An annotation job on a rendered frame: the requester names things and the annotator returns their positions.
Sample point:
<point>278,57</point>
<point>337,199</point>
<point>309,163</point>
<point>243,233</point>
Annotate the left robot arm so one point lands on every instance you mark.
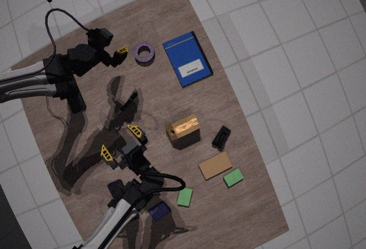
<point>57,79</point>

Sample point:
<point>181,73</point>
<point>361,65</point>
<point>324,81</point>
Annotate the purple ring-shaped stand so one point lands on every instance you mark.
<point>147,59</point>

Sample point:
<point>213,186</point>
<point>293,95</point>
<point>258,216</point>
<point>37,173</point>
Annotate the green rectangular block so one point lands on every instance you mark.
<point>233,177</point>
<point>184,196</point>

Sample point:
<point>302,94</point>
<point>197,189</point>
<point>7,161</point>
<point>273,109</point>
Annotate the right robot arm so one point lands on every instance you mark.
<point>124,196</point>

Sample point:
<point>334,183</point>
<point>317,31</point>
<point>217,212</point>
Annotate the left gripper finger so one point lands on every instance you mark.
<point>122,50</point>

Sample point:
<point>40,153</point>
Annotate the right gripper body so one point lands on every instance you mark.
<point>141,163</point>

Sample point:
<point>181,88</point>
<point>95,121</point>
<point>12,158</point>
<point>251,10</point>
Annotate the tan flat rectangular board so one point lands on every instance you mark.
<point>215,165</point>

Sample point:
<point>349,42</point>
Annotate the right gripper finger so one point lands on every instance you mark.
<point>104,149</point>
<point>136,131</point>

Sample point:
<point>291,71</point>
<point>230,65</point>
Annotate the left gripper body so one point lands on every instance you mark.
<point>105,58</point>

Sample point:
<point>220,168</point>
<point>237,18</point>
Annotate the blue notebook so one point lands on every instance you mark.
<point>188,58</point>

